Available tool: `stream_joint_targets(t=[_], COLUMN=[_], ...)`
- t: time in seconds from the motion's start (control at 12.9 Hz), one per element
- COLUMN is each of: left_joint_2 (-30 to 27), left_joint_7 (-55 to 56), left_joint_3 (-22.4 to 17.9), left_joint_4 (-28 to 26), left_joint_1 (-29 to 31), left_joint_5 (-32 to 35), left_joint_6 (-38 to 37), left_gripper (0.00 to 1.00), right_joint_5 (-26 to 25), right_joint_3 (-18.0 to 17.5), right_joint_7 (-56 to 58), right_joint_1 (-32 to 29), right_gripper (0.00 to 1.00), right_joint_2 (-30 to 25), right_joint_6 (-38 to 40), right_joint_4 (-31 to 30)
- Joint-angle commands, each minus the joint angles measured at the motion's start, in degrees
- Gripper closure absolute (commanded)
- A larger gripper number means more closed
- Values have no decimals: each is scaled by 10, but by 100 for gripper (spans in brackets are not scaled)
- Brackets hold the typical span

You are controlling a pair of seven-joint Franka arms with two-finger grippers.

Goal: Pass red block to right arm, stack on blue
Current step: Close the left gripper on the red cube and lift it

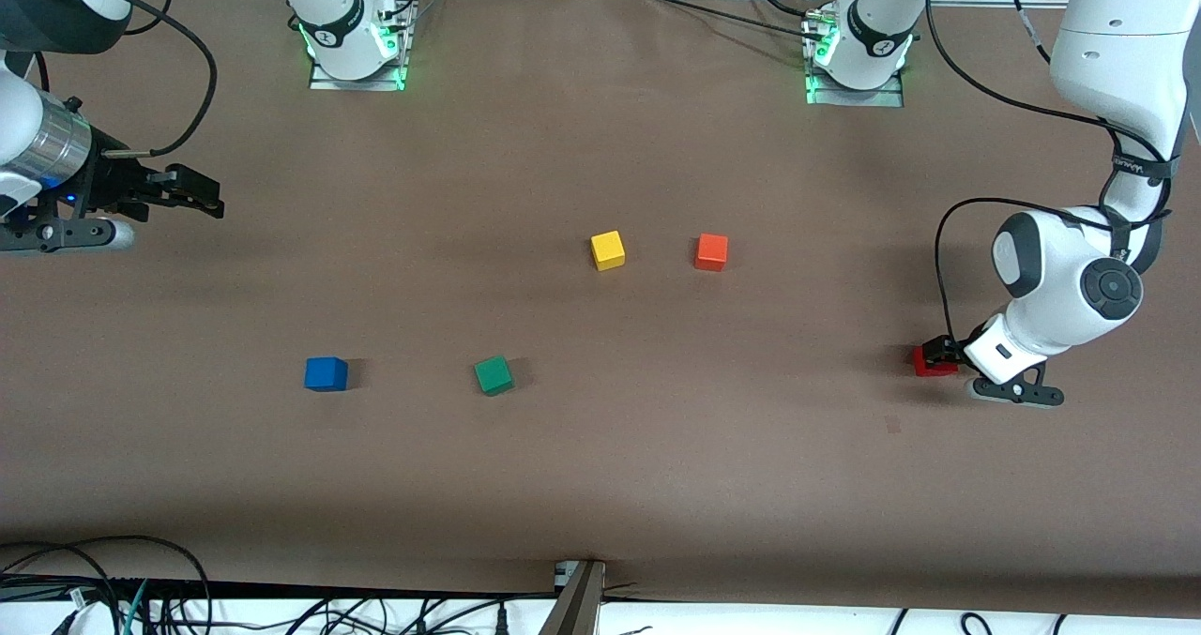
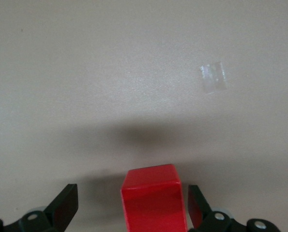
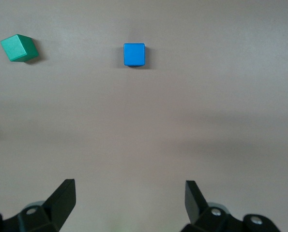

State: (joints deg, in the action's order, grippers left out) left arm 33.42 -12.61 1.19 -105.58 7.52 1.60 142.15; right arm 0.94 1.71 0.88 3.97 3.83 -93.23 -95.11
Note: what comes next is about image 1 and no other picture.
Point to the green wooden block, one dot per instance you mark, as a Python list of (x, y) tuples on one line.
[(494, 375)]

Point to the blue wooden block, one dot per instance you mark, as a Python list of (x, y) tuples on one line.
[(326, 374)]

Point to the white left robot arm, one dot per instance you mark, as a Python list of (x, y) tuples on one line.
[(1117, 35)]

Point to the grey metal post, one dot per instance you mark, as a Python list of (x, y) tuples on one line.
[(574, 607)]

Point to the orange wooden block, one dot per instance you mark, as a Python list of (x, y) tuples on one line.
[(711, 252)]

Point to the yellow wooden block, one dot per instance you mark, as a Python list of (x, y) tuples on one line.
[(608, 250)]

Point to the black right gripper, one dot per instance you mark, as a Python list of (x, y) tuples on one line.
[(110, 188)]

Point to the red wooden block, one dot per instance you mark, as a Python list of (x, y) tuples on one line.
[(929, 370)]

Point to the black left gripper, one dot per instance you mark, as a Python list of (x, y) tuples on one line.
[(950, 348)]

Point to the thin aluminium frame rail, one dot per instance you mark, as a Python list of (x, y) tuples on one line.
[(1004, 1)]

